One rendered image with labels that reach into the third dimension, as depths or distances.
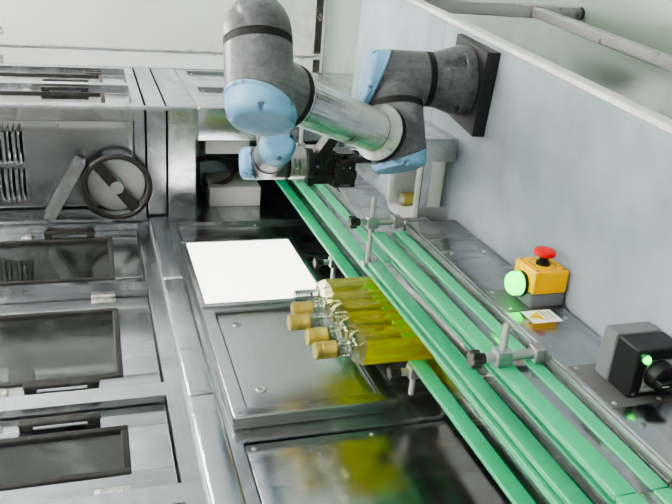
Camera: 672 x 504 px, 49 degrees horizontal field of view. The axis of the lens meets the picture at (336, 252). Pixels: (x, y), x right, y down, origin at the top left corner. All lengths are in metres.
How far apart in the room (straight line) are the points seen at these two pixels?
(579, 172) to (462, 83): 0.37
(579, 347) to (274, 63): 0.67
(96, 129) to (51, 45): 2.75
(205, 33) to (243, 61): 3.94
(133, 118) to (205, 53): 2.85
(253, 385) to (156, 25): 3.80
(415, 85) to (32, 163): 1.30
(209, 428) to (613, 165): 0.85
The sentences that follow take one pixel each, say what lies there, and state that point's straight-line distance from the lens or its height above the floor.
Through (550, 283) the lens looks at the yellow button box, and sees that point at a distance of 1.36.
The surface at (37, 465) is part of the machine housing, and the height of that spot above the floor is 1.67.
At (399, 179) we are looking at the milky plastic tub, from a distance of 1.89.
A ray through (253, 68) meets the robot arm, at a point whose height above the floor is 1.30.
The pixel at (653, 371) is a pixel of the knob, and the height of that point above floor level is 0.81.
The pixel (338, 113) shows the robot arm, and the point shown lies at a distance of 1.35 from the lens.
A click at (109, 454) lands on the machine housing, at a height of 1.55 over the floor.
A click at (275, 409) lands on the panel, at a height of 1.24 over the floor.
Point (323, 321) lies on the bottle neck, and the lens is 1.53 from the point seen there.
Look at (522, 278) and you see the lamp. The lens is 1.35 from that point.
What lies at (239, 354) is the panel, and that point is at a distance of 1.66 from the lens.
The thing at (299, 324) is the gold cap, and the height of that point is 1.17.
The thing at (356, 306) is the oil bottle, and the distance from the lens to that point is 1.56.
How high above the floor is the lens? 1.55
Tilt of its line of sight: 18 degrees down
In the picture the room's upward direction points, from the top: 93 degrees counter-clockwise
